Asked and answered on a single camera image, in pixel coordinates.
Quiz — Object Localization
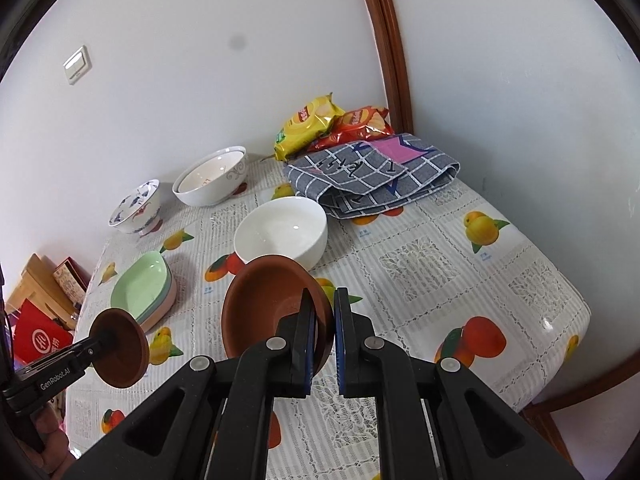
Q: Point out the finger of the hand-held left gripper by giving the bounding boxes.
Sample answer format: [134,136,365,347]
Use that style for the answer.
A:
[67,329,113,361]

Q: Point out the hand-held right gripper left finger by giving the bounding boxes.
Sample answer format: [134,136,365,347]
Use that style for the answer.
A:
[65,287,318,480]

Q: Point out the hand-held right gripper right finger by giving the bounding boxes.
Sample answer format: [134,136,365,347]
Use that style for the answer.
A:
[334,287,583,480]

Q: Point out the small brown bowl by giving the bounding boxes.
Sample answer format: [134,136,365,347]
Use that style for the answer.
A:
[90,307,151,389]
[221,255,335,378]

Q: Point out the green square plate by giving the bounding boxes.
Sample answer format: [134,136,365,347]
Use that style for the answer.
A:
[110,251,173,322]

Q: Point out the blue square plate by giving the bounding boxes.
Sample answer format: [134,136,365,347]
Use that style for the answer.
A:
[134,269,176,327]

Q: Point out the pink square plate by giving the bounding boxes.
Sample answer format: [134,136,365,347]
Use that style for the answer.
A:
[140,277,179,334]

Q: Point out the white bowl with blue pattern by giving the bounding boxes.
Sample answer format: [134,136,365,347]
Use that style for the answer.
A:
[233,196,329,272]

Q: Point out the person's left hand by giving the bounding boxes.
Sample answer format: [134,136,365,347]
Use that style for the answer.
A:
[32,402,71,476]

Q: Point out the red paper bag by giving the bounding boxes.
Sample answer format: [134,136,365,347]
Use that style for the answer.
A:
[12,297,76,366]

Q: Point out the brown patterned box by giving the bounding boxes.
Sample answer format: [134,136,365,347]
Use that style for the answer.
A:
[52,257,93,306]

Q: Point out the fruit print tablecloth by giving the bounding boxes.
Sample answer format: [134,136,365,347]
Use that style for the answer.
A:
[62,152,593,480]

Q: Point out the blue and white footed bowl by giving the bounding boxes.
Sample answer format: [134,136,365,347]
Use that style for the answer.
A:
[108,179,163,235]

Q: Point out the grey checked cloth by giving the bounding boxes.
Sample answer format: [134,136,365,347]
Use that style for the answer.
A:
[282,132,462,220]

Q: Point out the large white bowl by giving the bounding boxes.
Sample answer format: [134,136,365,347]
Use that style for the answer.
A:
[172,146,248,207]

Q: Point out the white bowl with red print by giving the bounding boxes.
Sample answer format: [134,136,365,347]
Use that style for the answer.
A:
[177,149,246,193]

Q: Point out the wooden table leg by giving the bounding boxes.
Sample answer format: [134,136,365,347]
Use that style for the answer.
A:
[520,401,574,465]

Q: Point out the red chip bag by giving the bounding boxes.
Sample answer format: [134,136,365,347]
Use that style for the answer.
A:
[307,106,396,153]

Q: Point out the yellow chip bag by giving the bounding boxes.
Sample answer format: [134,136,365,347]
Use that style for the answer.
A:
[273,92,347,162]

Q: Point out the brown wooden baseboard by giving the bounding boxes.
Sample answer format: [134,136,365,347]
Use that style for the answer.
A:
[530,330,640,411]

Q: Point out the white light switch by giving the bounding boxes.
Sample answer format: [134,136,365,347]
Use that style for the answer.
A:
[62,45,93,86]

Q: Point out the brown wooden door frame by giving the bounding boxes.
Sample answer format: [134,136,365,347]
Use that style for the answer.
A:
[352,0,415,136]

